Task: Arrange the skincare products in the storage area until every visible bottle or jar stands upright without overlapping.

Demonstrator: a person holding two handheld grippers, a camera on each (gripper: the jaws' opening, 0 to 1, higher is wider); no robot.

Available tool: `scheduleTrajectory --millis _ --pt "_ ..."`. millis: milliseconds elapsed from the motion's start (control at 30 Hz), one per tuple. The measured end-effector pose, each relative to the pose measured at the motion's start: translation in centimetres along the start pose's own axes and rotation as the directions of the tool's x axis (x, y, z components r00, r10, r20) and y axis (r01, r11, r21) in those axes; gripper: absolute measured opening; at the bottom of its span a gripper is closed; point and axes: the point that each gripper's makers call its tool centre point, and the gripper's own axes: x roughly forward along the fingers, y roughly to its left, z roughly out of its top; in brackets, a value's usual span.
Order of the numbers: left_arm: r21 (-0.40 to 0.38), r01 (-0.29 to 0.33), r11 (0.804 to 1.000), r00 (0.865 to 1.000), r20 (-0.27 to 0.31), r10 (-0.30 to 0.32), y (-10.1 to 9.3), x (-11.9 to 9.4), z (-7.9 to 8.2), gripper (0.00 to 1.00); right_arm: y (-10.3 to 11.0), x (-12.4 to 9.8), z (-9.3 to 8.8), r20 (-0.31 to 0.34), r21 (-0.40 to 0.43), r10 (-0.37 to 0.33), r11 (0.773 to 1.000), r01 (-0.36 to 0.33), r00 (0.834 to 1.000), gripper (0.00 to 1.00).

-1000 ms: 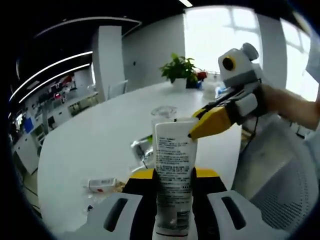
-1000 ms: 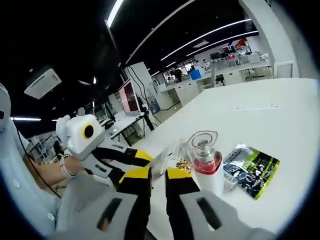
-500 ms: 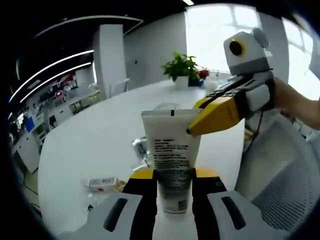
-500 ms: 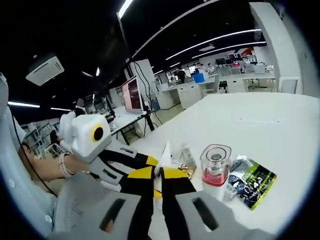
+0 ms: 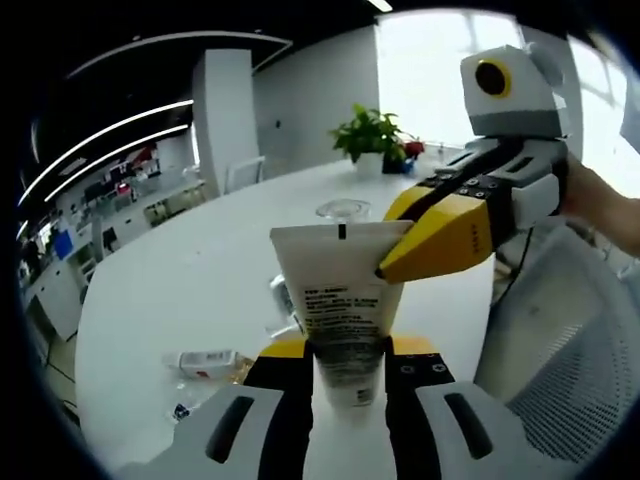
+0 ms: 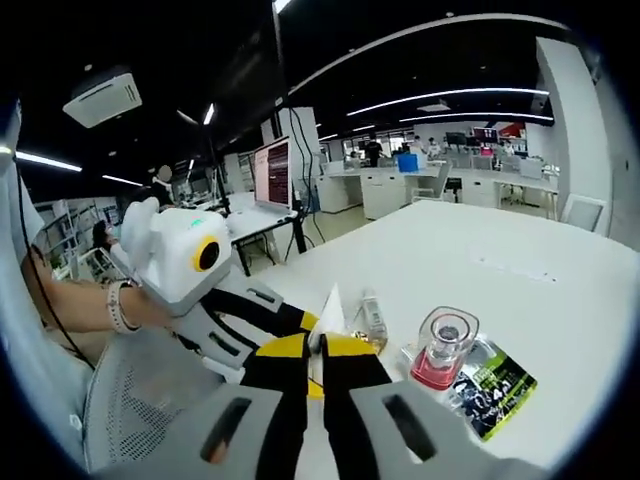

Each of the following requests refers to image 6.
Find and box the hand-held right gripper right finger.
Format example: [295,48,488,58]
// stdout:
[319,333,551,480]

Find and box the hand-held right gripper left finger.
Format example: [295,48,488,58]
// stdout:
[92,331,314,480]

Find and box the gold foil skincare sachet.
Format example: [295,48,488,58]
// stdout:
[344,327,390,355]

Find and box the white skincare tube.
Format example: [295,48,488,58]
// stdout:
[307,282,347,351]

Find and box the small clear skincare bottle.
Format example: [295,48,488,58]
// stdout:
[360,288,387,334]

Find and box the white red pump skincare bottle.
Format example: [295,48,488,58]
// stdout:
[399,305,482,401]

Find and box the green black skincare sachet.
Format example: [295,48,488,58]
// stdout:
[447,339,539,442]

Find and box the person's left hand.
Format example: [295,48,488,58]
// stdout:
[133,288,176,330]

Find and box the person's white wristwatch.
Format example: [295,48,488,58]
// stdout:
[106,278,142,335]

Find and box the white laptop desk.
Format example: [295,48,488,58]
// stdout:
[189,192,314,279]

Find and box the grey mesh office chair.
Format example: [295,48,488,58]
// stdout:
[82,329,251,471]

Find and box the open white laptop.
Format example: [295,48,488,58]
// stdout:
[225,135,300,227]

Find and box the ceiling air conditioner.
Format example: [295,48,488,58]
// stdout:
[62,72,144,129]

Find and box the row of white office desks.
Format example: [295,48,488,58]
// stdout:
[317,157,561,221]

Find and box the white chair back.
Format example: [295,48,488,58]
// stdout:
[559,193,609,234]

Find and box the black body cable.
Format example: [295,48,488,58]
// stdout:
[14,149,96,371]

